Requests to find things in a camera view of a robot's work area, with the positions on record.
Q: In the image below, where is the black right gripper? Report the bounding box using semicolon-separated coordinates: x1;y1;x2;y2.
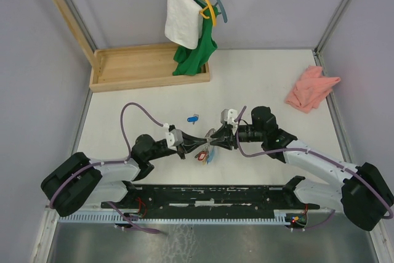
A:
210;123;265;151

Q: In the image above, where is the key with red tag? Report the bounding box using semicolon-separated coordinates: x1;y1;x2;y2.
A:
195;150;209;162

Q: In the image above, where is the key with blue tag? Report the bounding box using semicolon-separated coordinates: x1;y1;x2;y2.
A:
187;114;199;124

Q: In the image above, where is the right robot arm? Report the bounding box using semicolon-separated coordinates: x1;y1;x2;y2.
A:
211;106;393;231

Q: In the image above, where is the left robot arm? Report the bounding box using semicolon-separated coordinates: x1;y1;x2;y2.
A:
41;129;207;217

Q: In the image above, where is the pink cloth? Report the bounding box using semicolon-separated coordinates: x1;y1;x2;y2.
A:
285;65;341;114

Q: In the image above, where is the wooden tray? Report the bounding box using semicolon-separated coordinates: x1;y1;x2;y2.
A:
89;43;211;92

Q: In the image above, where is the white towel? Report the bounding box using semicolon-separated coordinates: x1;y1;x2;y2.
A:
164;0;203;49

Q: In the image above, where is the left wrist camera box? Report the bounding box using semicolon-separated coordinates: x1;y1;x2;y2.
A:
166;125;183;150

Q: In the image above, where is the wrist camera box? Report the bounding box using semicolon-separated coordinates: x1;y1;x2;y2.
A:
166;125;183;150
220;108;238;126

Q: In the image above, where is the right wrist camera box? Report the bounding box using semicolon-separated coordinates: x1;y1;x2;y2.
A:
220;108;238;126

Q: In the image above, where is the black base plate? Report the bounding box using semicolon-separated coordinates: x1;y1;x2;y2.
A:
115;184;320;219

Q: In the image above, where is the white slotted cable duct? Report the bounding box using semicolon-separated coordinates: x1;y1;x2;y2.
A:
58;210;290;225

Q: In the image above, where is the wooden rack post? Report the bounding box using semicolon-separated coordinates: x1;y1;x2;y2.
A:
52;0;102;76

